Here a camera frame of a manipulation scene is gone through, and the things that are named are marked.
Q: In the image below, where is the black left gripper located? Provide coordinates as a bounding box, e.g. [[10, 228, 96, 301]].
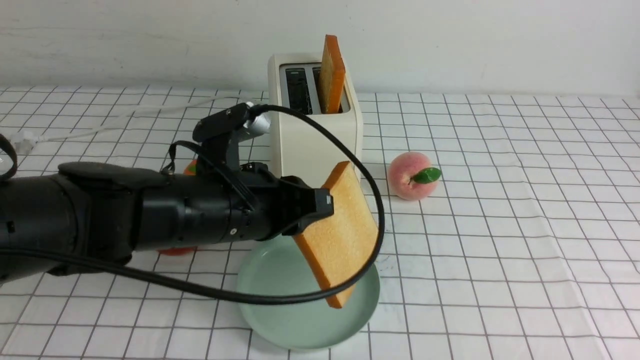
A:
[[227, 162, 334, 242]]

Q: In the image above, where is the toast slice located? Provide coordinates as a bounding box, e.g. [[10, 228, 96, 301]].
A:
[[294, 161, 378, 290], [317, 34, 346, 114]]

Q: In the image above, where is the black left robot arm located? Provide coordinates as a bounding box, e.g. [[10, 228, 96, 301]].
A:
[[1, 162, 334, 265]]

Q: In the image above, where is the cream white toaster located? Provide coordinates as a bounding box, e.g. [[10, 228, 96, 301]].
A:
[[267, 53, 364, 188]]

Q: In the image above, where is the pale green plate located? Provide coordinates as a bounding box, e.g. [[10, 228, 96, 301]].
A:
[[236, 237, 381, 351]]

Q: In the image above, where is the pink peach with leaf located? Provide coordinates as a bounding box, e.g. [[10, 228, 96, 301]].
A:
[[387, 152, 442, 201]]

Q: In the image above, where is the orange persimmon with green leaf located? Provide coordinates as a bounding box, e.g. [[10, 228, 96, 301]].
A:
[[183, 159, 197, 176]]

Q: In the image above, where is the red apple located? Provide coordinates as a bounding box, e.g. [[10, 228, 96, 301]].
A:
[[157, 246, 197, 256]]

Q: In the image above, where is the white grid tablecloth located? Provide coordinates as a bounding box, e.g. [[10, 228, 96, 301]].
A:
[[1, 92, 640, 360]]

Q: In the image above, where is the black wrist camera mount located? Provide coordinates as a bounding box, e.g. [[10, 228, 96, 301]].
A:
[[192, 102, 271, 171]]

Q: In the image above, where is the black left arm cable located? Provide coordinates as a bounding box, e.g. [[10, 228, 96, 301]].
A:
[[0, 104, 386, 306]]

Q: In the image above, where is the white toaster power cord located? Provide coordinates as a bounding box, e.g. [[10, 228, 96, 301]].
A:
[[10, 96, 269, 154]]

